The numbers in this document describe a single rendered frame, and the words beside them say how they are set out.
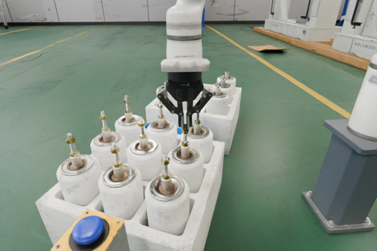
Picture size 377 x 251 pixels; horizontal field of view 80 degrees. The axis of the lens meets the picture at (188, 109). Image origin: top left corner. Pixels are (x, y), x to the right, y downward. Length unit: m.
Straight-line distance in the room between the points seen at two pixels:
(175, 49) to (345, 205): 0.63
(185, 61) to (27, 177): 0.84
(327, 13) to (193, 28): 3.43
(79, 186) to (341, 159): 0.67
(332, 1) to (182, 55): 3.47
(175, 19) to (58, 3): 6.91
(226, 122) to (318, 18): 3.00
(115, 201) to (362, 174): 0.61
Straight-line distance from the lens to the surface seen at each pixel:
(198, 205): 0.57
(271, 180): 0.94
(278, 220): 0.82
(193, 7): 0.45
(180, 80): 0.46
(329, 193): 0.81
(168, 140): 0.70
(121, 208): 0.56
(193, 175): 0.58
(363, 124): 0.70
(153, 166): 0.62
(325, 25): 3.83
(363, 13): 3.19
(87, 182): 0.60
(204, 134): 0.67
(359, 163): 0.72
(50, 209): 0.65
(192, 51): 0.45
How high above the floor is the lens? 0.61
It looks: 26 degrees down
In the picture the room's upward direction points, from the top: straight up
